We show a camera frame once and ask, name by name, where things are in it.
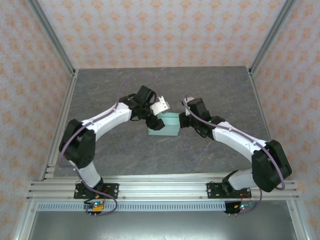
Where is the aluminium table side rail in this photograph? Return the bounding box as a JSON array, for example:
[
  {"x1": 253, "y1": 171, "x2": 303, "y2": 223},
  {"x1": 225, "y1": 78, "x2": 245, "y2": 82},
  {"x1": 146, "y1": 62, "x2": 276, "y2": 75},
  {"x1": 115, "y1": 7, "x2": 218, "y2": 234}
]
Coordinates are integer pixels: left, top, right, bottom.
[
  {"x1": 39, "y1": 69, "x2": 80, "y2": 181},
  {"x1": 247, "y1": 67, "x2": 297, "y2": 183}
]

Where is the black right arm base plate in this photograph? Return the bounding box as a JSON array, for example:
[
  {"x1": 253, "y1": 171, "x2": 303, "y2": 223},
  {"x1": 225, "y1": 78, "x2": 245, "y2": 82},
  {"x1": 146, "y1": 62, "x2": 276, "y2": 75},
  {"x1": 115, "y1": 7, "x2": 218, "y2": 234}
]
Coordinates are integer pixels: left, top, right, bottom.
[{"x1": 206, "y1": 182, "x2": 252, "y2": 200}]

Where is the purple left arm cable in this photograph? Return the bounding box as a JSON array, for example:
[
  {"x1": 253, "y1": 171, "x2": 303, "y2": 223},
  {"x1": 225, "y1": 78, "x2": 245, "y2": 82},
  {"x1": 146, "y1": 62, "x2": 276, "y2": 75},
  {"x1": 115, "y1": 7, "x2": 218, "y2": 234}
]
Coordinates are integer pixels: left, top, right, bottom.
[{"x1": 59, "y1": 74, "x2": 162, "y2": 218}]

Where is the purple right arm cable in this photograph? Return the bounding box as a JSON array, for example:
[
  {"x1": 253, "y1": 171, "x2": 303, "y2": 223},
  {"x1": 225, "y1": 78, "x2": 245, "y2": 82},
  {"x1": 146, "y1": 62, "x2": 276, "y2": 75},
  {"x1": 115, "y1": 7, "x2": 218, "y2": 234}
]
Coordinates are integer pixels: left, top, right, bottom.
[{"x1": 183, "y1": 94, "x2": 287, "y2": 216}]

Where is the mint green paper box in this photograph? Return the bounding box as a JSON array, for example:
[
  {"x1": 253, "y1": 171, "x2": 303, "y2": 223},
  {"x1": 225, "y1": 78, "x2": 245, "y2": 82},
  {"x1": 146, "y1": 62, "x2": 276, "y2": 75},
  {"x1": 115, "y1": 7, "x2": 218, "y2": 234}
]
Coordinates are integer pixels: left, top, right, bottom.
[{"x1": 147, "y1": 112, "x2": 181, "y2": 138}]

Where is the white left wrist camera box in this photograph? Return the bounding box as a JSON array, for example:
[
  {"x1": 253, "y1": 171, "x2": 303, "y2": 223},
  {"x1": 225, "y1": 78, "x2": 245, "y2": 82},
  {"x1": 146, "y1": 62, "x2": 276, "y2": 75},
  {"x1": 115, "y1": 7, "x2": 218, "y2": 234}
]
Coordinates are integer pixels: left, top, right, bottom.
[{"x1": 149, "y1": 96, "x2": 171, "y2": 116}]

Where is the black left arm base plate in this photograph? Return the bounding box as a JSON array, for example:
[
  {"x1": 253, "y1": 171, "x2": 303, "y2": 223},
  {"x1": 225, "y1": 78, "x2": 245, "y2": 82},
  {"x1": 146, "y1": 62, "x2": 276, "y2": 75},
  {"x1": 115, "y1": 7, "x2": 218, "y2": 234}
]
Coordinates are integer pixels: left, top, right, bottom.
[{"x1": 73, "y1": 182, "x2": 120, "y2": 200}]

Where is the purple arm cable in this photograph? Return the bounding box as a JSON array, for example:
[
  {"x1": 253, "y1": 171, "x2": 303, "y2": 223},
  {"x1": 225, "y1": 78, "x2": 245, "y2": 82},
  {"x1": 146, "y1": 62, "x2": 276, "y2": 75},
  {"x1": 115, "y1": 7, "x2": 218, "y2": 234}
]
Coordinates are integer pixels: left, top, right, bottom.
[
  {"x1": 183, "y1": 94, "x2": 287, "y2": 216},
  {"x1": 59, "y1": 74, "x2": 162, "y2": 218}
]

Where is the grey metal sheet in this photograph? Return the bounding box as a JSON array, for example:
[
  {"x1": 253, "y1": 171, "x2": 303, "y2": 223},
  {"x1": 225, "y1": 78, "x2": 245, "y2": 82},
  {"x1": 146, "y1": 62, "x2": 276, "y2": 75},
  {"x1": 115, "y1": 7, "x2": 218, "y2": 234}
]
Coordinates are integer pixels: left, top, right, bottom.
[{"x1": 24, "y1": 209, "x2": 298, "y2": 240}]

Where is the aluminium mounting rail beam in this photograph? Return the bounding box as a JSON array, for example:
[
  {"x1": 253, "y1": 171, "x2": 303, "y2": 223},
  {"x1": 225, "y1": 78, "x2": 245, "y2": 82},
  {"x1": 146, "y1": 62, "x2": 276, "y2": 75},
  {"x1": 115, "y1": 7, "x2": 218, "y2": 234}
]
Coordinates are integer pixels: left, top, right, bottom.
[{"x1": 26, "y1": 174, "x2": 300, "y2": 201}]

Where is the slotted grey cable duct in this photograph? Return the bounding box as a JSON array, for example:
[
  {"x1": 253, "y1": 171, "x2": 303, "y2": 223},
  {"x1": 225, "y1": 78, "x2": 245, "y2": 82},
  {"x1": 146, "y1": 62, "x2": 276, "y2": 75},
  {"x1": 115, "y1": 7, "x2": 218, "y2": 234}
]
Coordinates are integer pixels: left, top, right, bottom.
[{"x1": 36, "y1": 201, "x2": 283, "y2": 213}]

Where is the aluminium frame bar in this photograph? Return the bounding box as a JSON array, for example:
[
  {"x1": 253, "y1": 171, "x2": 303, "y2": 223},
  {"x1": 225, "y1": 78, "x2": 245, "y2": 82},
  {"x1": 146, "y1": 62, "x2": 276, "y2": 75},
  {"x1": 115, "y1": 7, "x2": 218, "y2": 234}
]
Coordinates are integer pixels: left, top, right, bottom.
[
  {"x1": 13, "y1": 199, "x2": 38, "y2": 240},
  {"x1": 286, "y1": 199, "x2": 311, "y2": 240}
]

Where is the aluminium frame post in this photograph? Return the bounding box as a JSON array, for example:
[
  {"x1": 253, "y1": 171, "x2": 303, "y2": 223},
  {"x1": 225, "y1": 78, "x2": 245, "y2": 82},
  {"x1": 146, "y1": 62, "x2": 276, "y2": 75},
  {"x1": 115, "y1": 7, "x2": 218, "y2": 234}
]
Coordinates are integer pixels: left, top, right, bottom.
[
  {"x1": 26, "y1": 0, "x2": 77, "y2": 76},
  {"x1": 248, "y1": 0, "x2": 298, "y2": 76}
]

